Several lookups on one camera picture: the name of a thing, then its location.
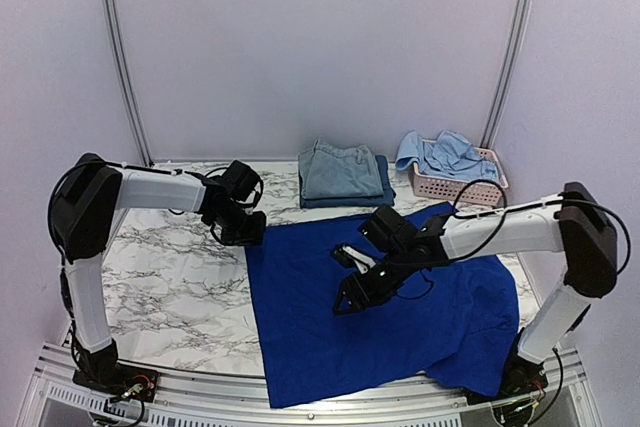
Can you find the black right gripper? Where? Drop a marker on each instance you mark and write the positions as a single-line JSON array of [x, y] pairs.
[[359, 295]]

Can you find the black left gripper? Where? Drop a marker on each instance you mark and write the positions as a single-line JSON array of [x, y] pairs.
[[253, 237]]

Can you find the royal blue printed t-shirt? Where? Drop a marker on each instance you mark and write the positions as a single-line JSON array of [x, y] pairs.
[[456, 324]]

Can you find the light blue shirt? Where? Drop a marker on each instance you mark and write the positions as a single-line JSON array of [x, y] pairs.
[[451, 156]]

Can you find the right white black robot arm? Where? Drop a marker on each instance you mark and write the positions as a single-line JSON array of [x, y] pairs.
[[590, 243]]

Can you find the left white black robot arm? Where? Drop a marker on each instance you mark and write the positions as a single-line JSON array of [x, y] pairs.
[[80, 213]]

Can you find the folded light blue jeans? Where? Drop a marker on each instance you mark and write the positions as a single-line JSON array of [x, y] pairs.
[[328, 172]]

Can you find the folded dark blue garment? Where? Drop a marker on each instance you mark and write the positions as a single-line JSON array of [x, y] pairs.
[[386, 198]]

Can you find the pink perforated plastic basket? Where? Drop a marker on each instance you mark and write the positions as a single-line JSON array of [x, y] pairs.
[[448, 189]]

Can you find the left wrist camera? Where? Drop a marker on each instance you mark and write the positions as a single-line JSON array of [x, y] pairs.
[[245, 186]]

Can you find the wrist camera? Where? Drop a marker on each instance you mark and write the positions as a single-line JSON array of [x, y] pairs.
[[245, 186], [351, 258]]

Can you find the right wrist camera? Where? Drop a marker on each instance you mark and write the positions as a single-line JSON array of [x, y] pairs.
[[351, 258]]

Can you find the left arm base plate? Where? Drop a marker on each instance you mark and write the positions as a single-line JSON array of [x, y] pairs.
[[130, 383]]

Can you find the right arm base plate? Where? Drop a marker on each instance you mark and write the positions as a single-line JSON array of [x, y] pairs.
[[514, 384]]

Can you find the aluminium front rail frame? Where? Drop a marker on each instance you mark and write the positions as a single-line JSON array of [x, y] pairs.
[[560, 395]]

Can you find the left aluminium corner post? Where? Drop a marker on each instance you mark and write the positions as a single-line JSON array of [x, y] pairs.
[[125, 82]]

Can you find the aluminium corner post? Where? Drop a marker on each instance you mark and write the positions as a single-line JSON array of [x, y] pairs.
[[125, 82], [515, 43]]

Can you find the right aluminium corner post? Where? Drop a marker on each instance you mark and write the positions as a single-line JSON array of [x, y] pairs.
[[515, 43]]

